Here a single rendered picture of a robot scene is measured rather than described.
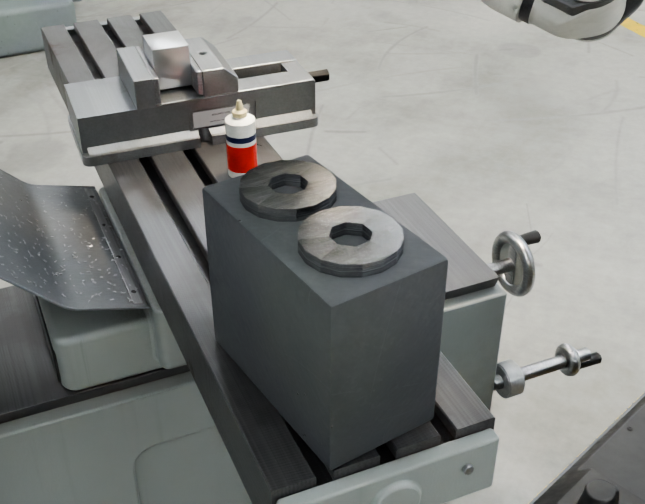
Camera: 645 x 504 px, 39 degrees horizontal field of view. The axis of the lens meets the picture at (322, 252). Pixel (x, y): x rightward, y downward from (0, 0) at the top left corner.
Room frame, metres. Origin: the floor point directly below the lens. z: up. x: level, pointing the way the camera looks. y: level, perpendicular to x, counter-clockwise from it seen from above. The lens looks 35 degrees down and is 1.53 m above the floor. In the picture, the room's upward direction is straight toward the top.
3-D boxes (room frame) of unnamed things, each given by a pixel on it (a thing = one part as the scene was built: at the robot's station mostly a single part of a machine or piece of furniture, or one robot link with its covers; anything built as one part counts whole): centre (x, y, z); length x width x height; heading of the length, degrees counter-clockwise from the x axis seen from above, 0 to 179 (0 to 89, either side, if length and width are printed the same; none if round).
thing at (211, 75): (1.25, 0.17, 0.99); 0.12 x 0.06 x 0.04; 21
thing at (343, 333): (0.69, 0.00, 1.00); 0.22 x 0.12 x 0.20; 33
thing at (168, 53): (1.23, 0.22, 1.01); 0.06 x 0.05 x 0.06; 21
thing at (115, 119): (1.24, 0.19, 0.96); 0.35 x 0.15 x 0.11; 111
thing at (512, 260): (1.29, -0.30, 0.60); 0.16 x 0.12 x 0.12; 113
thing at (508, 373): (1.18, -0.38, 0.48); 0.22 x 0.06 x 0.06; 113
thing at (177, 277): (1.14, 0.18, 0.86); 1.24 x 0.23 x 0.08; 23
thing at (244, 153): (1.10, 0.11, 0.96); 0.04 x 0.04 x 0.11
